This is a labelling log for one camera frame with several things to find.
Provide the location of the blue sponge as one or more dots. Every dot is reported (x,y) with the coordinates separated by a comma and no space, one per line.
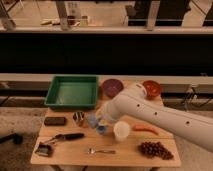
(92,120)

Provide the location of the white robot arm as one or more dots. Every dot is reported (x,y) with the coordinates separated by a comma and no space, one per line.
(131,101)

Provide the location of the small metal cup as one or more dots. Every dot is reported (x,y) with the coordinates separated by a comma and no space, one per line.
(78,117)

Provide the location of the blue plastic cup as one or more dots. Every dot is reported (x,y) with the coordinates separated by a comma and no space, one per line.
(102,129)

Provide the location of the white plastic cup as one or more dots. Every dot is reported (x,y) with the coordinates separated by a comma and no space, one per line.
(121,131)

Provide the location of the purple bowl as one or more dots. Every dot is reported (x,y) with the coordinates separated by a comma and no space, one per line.
(111,87)

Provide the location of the green plastic tray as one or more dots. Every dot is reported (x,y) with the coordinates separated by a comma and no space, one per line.
(73,92)

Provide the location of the orange red bowl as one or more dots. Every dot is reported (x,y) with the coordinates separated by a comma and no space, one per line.
(153,88)

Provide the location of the orange carrot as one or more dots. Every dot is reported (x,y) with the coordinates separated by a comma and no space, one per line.
(144,128)

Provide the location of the wooden table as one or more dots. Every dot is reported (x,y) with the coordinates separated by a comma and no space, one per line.
(127,154)

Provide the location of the dark brown block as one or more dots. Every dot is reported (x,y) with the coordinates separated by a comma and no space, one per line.
(55,121)

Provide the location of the metal fork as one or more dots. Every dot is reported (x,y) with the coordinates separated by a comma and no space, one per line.
(93,151)

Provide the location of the bunch of dark grapes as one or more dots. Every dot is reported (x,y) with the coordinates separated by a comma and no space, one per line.
(155,149)

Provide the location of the black object on floor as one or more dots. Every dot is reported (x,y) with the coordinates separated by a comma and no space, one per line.
(16,138)

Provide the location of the black handled utensil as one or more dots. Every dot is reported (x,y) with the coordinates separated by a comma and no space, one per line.
(60,137)

